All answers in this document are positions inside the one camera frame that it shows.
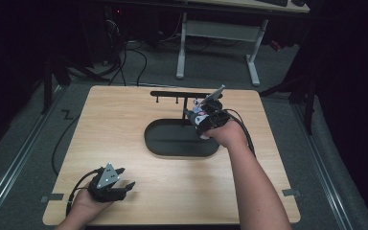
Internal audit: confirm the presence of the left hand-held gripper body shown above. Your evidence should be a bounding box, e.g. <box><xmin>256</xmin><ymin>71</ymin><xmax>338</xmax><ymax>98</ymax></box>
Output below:
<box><xmin>87</xmin><ymin>162</ymin><xmax>127</xmax><ymax>203</ymax></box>

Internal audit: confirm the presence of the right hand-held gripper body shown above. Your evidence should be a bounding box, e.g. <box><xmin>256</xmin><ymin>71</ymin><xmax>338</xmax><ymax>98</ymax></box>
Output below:
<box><xmin>195</xmin><ymin>84</ymin><xmax>232</xmax><ymax>135</ymax></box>

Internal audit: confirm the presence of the black plush doll keychain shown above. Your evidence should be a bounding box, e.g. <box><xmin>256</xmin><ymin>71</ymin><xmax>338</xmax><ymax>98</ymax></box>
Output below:
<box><xmin>191</xmin><ymin>98</ymin><xmax>213</xmax><ymax>141</ymax></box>

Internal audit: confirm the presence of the black hook rack with tray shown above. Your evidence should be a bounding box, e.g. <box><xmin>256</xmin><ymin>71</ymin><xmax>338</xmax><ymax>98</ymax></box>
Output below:
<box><xmin>143</xmin><ymin>90</ymin><xmax>223</xmax><ymax>158</ymax></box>

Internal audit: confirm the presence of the person's right hand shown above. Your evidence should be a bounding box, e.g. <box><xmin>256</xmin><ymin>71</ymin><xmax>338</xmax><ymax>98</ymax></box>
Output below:
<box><xmin>205</xmin><ymin>121</ymin><xmax>249</xmax><ymax>150</ymax></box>

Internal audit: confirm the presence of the person's left hand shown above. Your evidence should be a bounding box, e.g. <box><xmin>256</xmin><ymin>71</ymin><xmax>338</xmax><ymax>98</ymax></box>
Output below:
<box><xmin>73</xmin><ymin>181</ymin><xmax>115</xmax><ymax>216</ymax></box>

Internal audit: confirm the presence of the grey tape piece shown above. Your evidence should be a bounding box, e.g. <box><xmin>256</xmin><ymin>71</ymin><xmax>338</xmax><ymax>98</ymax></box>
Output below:
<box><xmin>281</xmin><ymin>188</ymin><xmax>302</xmax><ymax>197</ymax></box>
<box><xmin>39</xmin><ymin>193</ymin><xmax>65</xmax><ymax>204</ymax></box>

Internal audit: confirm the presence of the white-framed wooden desk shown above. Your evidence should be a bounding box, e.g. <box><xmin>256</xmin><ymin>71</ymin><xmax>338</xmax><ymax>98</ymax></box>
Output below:
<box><xmin>175</xmin><ymin>0</ymin><xmax>311</xmax><ymax>87</ymax></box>

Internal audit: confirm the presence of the black zigzag floor tape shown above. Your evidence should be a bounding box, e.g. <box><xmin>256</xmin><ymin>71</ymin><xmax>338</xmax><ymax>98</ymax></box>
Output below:
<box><xmin>60</xmin><ymin>108</ymin><xmax>75</xmax><ymax>121</ymax></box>

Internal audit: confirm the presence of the small red object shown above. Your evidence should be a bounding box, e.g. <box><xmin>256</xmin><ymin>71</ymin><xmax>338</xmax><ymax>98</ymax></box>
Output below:
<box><xmin>268</xmin><ymin>39</ymin><xmax>283</xmax><ymax>52</ymax></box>

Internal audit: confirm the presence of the black metal stand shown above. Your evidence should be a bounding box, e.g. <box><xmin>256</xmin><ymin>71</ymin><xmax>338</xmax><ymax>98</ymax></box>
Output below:
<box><xmin>259</xmin><ymin>71</ymin><xmax>318</xmax><ymax>136</ymax></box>
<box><xmin>40</xmin><ymin>52</ymin><xmax>111</xmax><ymax>116</ymax></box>

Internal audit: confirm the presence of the black keyboard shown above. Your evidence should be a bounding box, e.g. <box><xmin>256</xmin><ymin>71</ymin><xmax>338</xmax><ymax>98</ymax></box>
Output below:
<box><xmin>256</xmin><ymin>0</ymin><xmax>289</xmax><ymax>8</ymax></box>

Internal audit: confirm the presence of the dark computer tower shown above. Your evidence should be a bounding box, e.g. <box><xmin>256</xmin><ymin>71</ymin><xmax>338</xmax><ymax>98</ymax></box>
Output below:
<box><xmin>78</xmin><ymin>4</ymin><xmax>127</xmax><ymax>69</ymax></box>

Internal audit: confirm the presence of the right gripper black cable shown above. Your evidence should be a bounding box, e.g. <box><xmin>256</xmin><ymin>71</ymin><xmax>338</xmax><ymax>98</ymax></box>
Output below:
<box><xmin>218</xmin><ymin>107</ymin><xmax>257</xmax><ymax>158</ymax></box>

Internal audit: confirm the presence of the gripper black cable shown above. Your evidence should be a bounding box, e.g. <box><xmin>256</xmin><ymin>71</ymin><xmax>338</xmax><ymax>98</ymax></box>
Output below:
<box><xmin>218</xmin><ymin>107</ymin><xmax>257</xmax><ymax>158</ymax></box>
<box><xmin>65</xmin><ymin>168</ymin><xmax>105</xmax><ymax>217</ymax></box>

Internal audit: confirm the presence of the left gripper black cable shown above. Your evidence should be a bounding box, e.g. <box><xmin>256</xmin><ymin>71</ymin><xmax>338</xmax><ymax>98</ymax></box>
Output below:
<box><xmin>65</xmin><ymin>168</ymin><xmax>105</xmax><ymax>217</ymax></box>

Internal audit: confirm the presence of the black floor cable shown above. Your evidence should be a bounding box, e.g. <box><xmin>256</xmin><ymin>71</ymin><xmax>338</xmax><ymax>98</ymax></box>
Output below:
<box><xmin>51</xmin><ymin>114</ymin><xmax>81</xmax><ymax>177</ymax></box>

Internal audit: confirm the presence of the bundle of black floor cables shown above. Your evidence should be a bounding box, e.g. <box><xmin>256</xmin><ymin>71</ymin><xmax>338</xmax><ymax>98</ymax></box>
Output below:
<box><xmin>98</xmin><ymin>18</ymin><xmax>149</xmax><ymax>87</ymax></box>

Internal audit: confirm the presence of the metal floor rail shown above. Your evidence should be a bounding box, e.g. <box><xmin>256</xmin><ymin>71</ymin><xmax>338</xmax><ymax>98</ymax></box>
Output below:
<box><xmin>290</xmin><ymin>103</ymin><xmax>356</xmax><ymax>230</ymax></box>
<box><xmin>0</xmin><ymin>85</ymin><xmax>65</xmax><ymax>226</ymax></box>

